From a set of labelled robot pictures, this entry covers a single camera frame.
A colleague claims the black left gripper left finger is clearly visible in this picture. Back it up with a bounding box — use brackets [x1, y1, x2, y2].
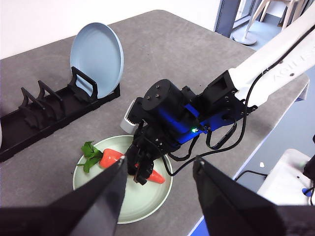
[0, 155, 129, 236]

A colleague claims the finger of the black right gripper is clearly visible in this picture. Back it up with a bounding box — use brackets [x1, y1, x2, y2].
[132, 159, 155, 186]
[126, 145, 140, 176]

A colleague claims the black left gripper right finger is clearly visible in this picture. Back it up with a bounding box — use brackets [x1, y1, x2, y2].
[192, 155, 315, 236]

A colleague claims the orange toy carrot with leaves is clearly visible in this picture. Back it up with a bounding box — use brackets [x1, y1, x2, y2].
[77, 141, 166, 185]

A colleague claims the light green plate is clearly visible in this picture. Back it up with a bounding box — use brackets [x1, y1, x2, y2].
[72, 135, 174, 224]

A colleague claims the black plate rack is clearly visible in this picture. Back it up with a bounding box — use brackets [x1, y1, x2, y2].
[0, 66, 121, 163]

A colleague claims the blue plate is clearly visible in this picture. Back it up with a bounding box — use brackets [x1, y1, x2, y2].
[70, 22, 125, 99]

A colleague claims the beige chair leg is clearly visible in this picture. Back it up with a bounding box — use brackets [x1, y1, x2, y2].
[280, 0, 300, 31]

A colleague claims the pale grey camera box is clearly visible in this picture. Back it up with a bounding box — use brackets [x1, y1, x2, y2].
[120, 99, 139, 133]

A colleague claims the black floor cable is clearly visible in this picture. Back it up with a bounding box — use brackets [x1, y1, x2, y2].
[235, 169, 269, 182]

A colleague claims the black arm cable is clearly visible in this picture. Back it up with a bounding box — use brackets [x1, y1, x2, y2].
[161, 23, 315, 177]

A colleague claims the white round pedestal base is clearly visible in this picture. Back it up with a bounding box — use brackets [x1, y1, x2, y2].
[230, 0, 269, 46]

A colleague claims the blue grey door frame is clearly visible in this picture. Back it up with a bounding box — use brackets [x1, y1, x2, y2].
[213, 0, 243, 38]

